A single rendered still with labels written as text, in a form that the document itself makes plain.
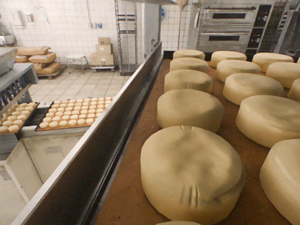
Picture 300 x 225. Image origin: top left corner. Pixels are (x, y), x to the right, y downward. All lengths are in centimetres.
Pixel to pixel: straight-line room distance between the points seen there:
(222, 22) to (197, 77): 435
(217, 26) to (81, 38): 354
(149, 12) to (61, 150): 121
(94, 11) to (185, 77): 518
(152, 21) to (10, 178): 124
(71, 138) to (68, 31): 452
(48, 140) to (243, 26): 438
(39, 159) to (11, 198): 27
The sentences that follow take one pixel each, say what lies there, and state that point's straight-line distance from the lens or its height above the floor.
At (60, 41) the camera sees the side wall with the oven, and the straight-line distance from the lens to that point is 573.
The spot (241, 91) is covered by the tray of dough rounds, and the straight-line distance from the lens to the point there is 18.
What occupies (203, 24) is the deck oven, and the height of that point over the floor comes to 127.
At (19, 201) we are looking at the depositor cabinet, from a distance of 155.
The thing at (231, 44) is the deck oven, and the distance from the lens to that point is 470.
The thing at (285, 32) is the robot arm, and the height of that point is 141.
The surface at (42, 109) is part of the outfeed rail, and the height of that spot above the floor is 88.
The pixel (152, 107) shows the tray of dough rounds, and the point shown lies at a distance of 16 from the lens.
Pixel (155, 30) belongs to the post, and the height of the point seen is 154.
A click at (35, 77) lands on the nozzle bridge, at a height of 108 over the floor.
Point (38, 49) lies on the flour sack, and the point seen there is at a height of 67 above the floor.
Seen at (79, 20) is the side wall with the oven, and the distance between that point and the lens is 546.
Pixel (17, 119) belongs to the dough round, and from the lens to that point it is 150.
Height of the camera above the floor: 157
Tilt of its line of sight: 31 degrees down
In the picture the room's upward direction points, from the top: 1 degrees clockwise
